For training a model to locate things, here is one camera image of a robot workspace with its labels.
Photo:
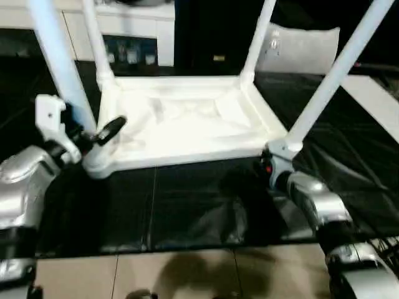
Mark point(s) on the white plastic table top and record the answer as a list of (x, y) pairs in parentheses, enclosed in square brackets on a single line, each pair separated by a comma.
[(187, 124)]

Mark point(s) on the grey cushion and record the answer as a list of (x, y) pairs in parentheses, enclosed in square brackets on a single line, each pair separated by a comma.
[(299, 46)]

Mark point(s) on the black bar with red mark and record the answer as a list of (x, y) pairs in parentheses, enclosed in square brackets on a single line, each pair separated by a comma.
[(374, 66)]

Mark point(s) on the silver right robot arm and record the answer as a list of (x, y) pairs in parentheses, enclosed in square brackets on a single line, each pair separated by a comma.
[(311, 199)]

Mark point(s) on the grey helmet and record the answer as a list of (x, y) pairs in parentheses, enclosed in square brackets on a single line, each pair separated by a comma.
[(146, 2)]

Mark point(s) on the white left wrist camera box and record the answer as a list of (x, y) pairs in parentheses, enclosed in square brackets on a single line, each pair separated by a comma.
[(50, 115)]

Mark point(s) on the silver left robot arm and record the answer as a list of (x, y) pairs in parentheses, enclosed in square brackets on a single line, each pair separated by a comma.
[(22, 187)]

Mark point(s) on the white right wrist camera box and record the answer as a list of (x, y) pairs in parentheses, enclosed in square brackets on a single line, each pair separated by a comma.
[(280, 152)]

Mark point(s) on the white flat panel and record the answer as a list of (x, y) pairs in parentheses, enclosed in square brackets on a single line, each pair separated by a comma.
[(374, 102)]

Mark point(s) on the white sideboard with glass doors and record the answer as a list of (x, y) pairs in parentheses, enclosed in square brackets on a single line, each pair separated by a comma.
[(134, 21)]

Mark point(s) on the black cabinet with gold label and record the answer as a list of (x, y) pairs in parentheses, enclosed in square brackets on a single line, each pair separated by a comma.
[(212, 31)]

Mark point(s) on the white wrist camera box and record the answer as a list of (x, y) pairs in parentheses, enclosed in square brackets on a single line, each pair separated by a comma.
[(280, 152), (50, 115)]

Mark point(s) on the black quilted mat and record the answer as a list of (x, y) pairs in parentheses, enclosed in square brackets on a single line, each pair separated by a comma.
[(187, 202)]

